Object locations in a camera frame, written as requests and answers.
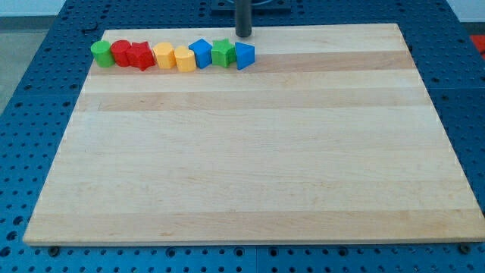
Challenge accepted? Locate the green cylinder block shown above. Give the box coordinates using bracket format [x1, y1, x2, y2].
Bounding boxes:
[90, 40, 115, 67]

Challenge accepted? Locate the red cylinder block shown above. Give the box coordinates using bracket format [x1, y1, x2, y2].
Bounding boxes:
[110, 39, 131, 67]

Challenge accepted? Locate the green star block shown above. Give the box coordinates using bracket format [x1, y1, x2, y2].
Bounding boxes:
[211, 39, 236, 68]

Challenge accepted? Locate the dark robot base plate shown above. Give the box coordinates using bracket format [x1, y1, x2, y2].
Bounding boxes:
[208, 0, 293, 14]

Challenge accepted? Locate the light wooden board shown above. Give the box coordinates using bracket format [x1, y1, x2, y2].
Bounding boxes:
[23, 24, 484, 246]

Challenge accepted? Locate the red star block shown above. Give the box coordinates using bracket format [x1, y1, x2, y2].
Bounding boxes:
[126, 42, 155, 71]

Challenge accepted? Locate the blue cube block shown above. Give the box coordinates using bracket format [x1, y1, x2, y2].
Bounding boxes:
[189, 39, 212, 69]

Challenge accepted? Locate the yellow heart block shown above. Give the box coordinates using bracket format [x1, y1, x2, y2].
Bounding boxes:
[174, 45, 197, 72]

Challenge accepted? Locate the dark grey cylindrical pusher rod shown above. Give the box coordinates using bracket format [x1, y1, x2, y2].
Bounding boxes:
[234, 0, 252, 38]

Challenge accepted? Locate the yellow hexagon block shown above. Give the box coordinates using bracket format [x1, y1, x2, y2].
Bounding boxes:
[152, 42, 176, 69]

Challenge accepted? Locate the blue triangle block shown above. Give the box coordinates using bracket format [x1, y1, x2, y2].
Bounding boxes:
[235, 42, 255, 70]

